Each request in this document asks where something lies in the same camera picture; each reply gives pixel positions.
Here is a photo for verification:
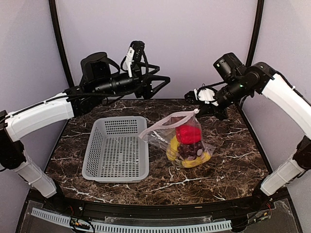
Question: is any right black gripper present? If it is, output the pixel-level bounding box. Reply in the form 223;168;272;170
195;75;252;120

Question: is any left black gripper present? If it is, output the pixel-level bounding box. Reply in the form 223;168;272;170
95;62;172;100

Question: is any red bell pepper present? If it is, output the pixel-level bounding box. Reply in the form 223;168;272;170
175;125;202;144

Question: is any clear zip top bag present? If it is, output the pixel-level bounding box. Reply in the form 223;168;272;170
139;109;215;168

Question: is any dark red grape bunch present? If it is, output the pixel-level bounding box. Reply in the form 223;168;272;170
177;142;205;159

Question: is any yellow squash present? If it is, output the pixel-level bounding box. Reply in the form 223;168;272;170
182;151;211;168
166;136;180;161

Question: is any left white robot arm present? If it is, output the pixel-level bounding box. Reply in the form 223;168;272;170
0;60;171;212

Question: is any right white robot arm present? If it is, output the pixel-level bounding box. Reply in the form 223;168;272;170
195;61;311;211

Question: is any white perforated plastic basket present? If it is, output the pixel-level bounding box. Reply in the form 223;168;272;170
82;116;149;183

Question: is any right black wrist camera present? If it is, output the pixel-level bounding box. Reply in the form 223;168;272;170
213;52;246;83

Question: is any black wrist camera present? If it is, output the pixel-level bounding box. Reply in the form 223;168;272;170
80;52;121;85
213;52;246;83

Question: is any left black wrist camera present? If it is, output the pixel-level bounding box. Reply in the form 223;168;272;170
80;52;121;85

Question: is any left black frame post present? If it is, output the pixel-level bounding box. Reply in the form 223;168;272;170
49;0;74;87

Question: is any black frame post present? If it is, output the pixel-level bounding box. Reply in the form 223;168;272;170
245;0;264;67
49;0;74;87

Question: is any right black frame post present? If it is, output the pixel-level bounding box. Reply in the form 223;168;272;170
245;0;264;67

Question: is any black curved front rail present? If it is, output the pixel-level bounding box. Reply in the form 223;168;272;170
41;194;270;221

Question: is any white slotted cable duct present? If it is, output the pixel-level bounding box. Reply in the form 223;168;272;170
31;208;232;233

